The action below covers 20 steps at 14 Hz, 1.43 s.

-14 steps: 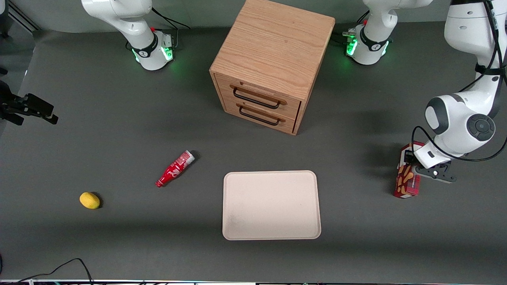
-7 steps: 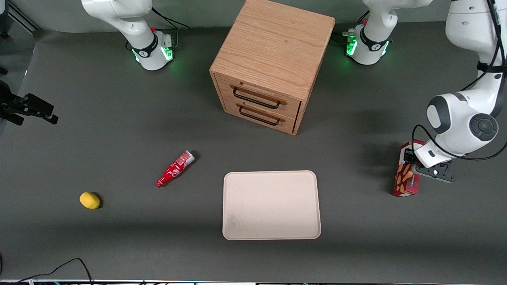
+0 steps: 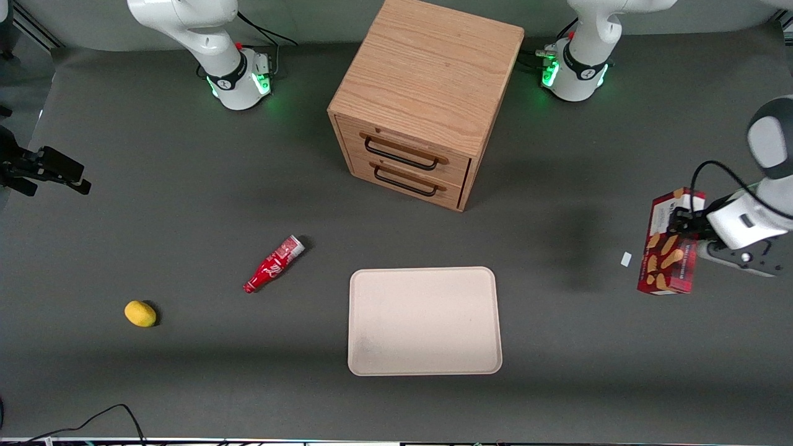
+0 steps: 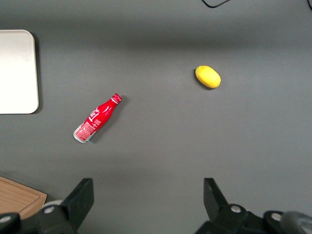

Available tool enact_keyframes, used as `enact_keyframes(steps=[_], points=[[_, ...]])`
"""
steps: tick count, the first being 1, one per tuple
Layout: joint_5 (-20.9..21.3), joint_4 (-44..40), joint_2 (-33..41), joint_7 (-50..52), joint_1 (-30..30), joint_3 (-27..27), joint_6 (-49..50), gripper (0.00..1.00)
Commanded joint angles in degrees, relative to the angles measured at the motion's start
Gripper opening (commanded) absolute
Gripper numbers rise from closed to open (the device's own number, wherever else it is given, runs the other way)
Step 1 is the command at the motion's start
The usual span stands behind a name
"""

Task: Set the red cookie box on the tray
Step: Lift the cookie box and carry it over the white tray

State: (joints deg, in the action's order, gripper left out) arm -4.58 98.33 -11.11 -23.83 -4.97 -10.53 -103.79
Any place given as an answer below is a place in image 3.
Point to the beige rectangular tray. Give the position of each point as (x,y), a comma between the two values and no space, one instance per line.
(424,322)

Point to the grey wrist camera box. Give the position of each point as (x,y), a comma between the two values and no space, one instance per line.
(740,259)

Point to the red cola bottle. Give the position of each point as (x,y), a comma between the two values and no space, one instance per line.
(272,265)

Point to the yellow lemon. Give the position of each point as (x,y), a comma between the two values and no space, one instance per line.
(140,313)

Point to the aluminium frame rail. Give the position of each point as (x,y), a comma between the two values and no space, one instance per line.
(784,21)
(34,25)

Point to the wooden drawer cabinet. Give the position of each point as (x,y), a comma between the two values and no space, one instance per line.
(433,68)

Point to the dark grey table mat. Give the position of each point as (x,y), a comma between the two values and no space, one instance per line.
(186,371)

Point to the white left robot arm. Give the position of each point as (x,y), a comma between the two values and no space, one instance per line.
(585,43)

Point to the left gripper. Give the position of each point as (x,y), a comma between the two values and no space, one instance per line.
(694,226)

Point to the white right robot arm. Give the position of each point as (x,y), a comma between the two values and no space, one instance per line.
(210,43)

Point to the red cookie box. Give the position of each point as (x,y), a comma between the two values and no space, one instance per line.
(669,266)

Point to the small white paper scrap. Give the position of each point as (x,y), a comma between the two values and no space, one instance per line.
(626,259)

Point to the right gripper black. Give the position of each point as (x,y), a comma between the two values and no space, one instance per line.
(18,167)

